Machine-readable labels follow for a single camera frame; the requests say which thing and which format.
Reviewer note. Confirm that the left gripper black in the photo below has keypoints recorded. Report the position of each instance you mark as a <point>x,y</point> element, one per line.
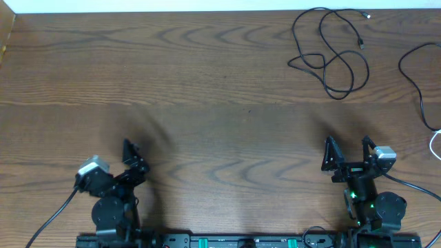
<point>123,177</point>

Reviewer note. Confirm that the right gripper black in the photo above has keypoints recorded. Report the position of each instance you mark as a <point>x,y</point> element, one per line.
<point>355,169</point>

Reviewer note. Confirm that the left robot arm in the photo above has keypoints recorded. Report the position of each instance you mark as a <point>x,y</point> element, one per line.
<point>115,213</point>

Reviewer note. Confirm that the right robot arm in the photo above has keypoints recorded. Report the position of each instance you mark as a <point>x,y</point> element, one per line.
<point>378,215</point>

